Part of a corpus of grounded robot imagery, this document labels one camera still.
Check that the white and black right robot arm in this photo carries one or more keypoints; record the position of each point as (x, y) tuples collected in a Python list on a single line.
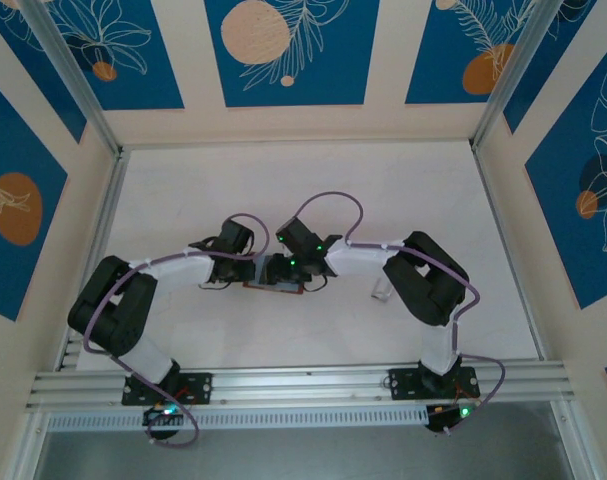
[(363, 260)]

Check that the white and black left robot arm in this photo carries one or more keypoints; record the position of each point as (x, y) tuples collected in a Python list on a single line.
[(178, 272)]

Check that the small silver black device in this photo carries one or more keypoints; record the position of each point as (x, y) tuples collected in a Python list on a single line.
[(380, 292)]

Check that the black left controller board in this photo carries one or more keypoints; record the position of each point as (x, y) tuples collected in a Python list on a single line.
[(155, 417)]

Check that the black controller board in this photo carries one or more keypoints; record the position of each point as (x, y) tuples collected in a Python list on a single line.
[(155, 417), (440, 422)]

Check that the black right controller board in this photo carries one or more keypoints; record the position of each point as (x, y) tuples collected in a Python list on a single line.
[(440, 422)]

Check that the aluminium mounting rail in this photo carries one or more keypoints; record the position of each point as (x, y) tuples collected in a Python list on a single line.
[(308, 385)]

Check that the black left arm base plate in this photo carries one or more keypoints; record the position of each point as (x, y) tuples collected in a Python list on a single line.
[(203, 382)]

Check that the aluminium table side rail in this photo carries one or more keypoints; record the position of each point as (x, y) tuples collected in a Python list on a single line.
[(101, 240), (508, 250)]

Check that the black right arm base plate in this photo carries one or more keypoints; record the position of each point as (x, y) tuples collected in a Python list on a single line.
[(403, 380)]

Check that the aluminium frame post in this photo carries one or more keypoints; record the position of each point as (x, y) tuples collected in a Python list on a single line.
[(73, 75), (515, 75), (575, 440), (30, 450)]

